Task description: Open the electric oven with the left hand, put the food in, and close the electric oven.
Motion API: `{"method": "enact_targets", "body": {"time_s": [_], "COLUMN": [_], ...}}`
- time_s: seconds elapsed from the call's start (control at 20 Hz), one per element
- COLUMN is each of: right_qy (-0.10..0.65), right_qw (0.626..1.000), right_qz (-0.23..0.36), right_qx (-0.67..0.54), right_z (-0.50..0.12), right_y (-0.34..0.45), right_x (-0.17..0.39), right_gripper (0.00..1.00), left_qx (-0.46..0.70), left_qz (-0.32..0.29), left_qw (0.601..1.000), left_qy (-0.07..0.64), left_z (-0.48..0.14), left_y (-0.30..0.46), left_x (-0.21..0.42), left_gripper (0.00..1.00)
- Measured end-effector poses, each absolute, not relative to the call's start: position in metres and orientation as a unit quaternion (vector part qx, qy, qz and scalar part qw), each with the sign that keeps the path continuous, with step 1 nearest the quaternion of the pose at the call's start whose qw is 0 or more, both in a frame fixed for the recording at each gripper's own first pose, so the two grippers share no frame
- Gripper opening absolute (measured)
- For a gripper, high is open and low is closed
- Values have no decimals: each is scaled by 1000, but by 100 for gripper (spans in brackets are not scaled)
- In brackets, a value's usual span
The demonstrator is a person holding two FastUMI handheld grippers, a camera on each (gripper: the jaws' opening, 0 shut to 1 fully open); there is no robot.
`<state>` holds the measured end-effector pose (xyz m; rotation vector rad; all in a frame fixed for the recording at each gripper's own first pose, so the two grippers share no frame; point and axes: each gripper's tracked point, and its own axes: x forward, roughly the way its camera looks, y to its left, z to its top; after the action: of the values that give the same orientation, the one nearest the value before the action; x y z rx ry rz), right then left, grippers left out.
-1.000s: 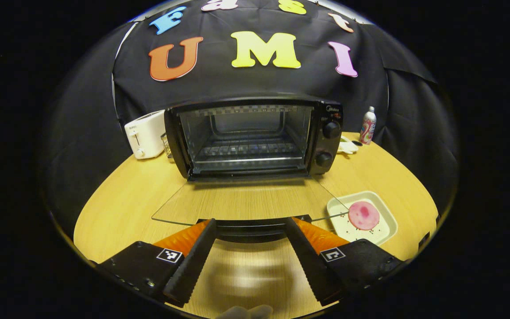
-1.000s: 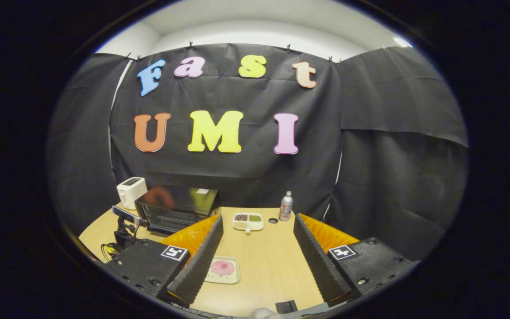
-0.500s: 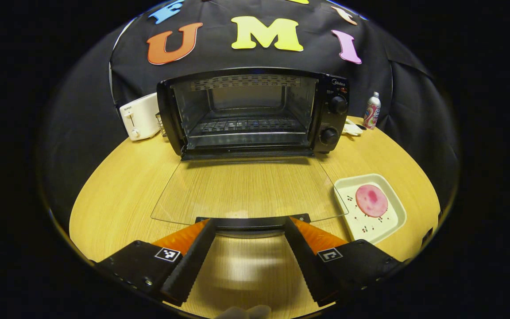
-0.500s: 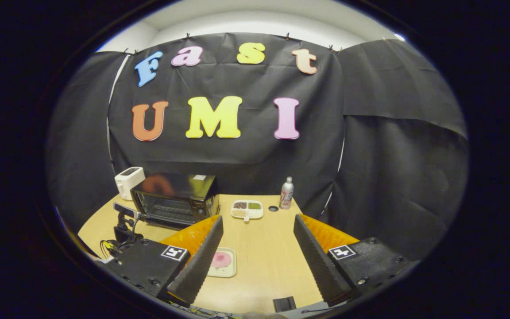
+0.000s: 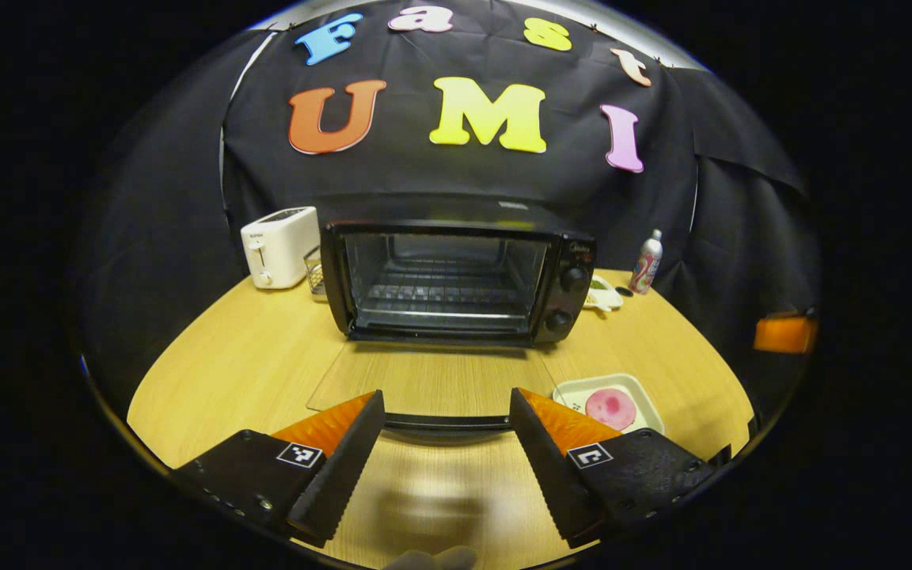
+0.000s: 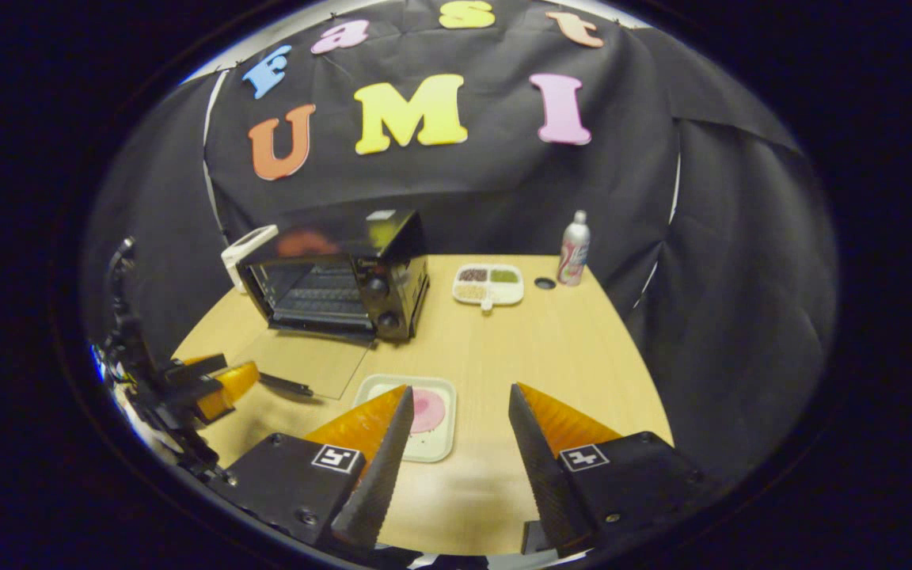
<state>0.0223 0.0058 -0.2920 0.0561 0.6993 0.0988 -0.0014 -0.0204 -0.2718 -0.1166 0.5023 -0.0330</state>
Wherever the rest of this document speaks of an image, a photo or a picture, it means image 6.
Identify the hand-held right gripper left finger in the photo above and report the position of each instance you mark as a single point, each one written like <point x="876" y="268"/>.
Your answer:
<point x="381" y="475"/>

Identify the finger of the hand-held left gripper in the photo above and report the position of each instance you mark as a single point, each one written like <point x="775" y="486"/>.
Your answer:
<point x="195" y="368"/>
<point x="191" y="392"/>

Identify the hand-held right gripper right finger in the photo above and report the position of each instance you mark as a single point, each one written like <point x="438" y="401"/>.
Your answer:
<point x="547" y="475"/>

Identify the white square plate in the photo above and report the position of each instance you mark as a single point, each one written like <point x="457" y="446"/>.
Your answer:
<point x="440" y="435"/>

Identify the pink round food slice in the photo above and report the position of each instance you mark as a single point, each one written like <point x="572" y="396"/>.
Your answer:
<point x="428" y="412"/>

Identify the black electric oven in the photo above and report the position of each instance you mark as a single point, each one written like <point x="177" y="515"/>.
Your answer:
<point x="393" y="237"/>

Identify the white toaster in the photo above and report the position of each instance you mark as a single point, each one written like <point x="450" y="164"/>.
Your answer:
<point x="246" y="245"/>

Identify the white divided dish with grains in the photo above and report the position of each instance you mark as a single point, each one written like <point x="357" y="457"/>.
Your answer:
<point x="488" y="294"/>

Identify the black table grommet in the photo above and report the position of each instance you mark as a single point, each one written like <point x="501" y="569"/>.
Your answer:
<point x="545" y="283"/>

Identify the black backdrop cloth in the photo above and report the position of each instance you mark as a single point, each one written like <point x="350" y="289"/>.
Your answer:
<point x="503" y="190"/>

